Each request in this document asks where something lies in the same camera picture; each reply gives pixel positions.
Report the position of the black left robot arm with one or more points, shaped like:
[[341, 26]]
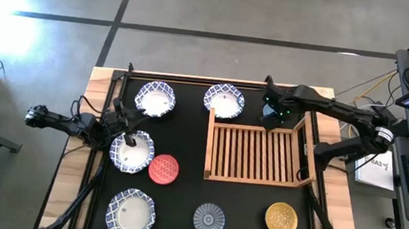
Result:
[[57, 121]]

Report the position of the white paper sheet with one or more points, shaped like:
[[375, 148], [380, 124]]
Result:
[[375, 174]]

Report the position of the black caster wheel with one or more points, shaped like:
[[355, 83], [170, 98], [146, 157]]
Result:
[[390, 223]]

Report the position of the wooden slatted shelf rack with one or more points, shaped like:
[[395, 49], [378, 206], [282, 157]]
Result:
[[246, 152]]

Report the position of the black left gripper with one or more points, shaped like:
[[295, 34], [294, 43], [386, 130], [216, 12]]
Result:
[[118, 115]]

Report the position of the blue white patterned paper bowl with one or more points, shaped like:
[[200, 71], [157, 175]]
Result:
[[155, 102], [132, 214], [224, 103], [136, 158]]

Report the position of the grey blue patterned plate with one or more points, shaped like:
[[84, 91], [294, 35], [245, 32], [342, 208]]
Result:
[[209, 220]]

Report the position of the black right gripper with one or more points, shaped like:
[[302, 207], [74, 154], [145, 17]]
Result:
[[281, 99]]

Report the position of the yellow patterned ceramic bowl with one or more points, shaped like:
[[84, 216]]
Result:
[[281, 219]]

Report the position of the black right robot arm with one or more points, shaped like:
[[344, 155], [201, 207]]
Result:
[[340, 109]]

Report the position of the red patterned ceramic bowl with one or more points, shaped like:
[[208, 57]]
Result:
[[163, 169]]

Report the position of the black table mat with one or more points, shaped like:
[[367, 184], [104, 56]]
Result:
[[186, 146]]

